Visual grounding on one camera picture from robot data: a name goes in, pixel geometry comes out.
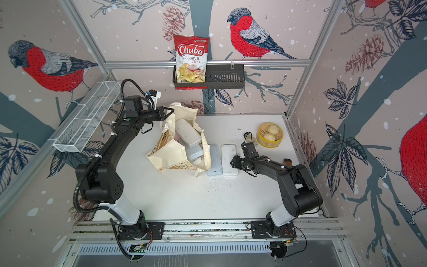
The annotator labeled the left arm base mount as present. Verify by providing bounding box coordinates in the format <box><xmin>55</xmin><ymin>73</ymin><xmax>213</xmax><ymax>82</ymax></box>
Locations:
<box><xmin>118</xmin><ymin>220</ymin><xmax>165</xmax><ymax>241</ymax></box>

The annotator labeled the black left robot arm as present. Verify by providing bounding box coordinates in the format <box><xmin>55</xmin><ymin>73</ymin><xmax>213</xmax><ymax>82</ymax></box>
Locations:
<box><xmin>73</xmin><ymin>79</ymin><xmax>175</xmax><ymax>226</ymax></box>

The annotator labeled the red Chuba cassava chips bag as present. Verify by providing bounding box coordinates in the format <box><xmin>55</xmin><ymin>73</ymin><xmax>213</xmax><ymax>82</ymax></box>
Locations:
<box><xmin>173</xmin><ymin>35</ymin><xmax>210</xmax><ymax>85</ymax></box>

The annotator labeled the grey pencil case in bag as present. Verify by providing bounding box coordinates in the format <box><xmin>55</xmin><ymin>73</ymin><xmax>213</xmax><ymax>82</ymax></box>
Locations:
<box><xmin>185</xmin><ymin>144</ymin><xmax>203</xmax><ymax>161</ymax></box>

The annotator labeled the black wall-mounted basket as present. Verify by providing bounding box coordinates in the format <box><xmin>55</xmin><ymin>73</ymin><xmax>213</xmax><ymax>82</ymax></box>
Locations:
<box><xmin>172</xmin><ymin>65</ymin><xmax>245</xmax><ymax>90</ymax></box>

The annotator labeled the steamed bun upper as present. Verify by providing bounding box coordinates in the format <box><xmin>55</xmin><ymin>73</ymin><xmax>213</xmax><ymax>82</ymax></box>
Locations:
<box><xmin>267</xmin><ymin>124</ymin><xmax>280</xmax><ymax>135</ymax></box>

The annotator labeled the aluminium front rail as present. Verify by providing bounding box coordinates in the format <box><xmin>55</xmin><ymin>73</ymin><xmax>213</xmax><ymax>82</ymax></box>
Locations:
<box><xmin>69</xmin><ymin>217</ymin><xmax>346</xmax><ymax>243</ymax></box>

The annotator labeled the cream canvas tote bag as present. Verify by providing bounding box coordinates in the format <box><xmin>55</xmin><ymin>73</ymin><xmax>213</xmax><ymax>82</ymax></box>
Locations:
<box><xmin>146</xmin><ymin>102</ymin><xmax>212</xmax><ymax>175</ymax></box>

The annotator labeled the steamed bun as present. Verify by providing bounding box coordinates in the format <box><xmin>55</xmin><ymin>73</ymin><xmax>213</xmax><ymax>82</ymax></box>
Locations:
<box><xmin>263</xmin><ymin>132</ymin><xmax>276</xmax><ymax>142</ymax></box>
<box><xmin>267</xmin><ymin>124</ymin><xmax>280</xmax><ymax>135</ymax></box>

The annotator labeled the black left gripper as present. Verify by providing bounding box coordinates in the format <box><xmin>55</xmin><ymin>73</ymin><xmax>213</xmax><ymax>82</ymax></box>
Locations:
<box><xmin>138</xmin><ymin>106</ymin><xmax>175</xmax><ymax>125</ymax></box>

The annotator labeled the white wire mesh shelf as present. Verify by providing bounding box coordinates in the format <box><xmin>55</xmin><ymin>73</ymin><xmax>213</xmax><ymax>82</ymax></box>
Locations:
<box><xmin>53</xmin><ymin>81</ymin><xmax>120</xmax><ymax>152</ymax></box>

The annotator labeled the light blue pencil case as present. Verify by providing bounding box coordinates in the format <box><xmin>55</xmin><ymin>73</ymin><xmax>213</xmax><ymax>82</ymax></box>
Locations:
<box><xmin>207</xmin><ymin>144</ymin><xmax>222</xmax><ymax>176</ymax></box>

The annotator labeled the steamed bun lower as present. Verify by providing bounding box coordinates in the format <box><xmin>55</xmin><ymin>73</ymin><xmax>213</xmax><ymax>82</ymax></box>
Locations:
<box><xmin>263</xmin><ymin>132</ymin><xmax>276</xmax><ymax>142</ymax></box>

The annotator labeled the white pencil case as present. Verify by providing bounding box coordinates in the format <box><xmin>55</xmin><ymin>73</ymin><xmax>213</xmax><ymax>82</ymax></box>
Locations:
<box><xmin>221</xmin><ymin>144</ymin><xmax>239</xmax><ymax>177</ymax></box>

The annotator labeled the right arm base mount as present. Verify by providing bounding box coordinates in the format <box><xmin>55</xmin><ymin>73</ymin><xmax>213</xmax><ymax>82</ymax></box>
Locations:
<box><xmin>248</xmin><ymin>219</ymin><xmax>296</xmax><ymax>239</ymax></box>

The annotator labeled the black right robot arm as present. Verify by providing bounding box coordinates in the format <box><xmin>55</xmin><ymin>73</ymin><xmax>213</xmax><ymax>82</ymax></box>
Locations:
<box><xmin>230</xmin><ymin>141</ymin><xmax>323</xmax><ymax>232</ymax></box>

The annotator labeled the glass spice jar black lid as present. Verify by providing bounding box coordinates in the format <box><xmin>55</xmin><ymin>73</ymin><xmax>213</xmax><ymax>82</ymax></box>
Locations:
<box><xmin>244</xmin><ymin>132</ymin><xmax>258</xmax><ymax>147</ymax></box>

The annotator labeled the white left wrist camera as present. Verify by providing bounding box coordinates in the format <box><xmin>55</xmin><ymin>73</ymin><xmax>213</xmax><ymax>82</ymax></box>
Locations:
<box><xmin>148</xmin><ymin>90</ymin><xmax>161</xmax><ymax>105</ymax></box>

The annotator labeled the cream pencil case in bag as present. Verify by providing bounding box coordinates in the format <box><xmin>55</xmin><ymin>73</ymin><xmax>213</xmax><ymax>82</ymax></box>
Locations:
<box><xmin>176</xmin><ymin>119</ymin><xmax>202</xmax><ymax>148</ymax></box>

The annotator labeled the yellow bamboo steamer basket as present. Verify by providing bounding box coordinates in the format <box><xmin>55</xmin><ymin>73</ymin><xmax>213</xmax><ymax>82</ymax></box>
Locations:
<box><xmin>256</xmin><ymin>122</ymin><xmax>284</xmax><ymax>149</ymax></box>

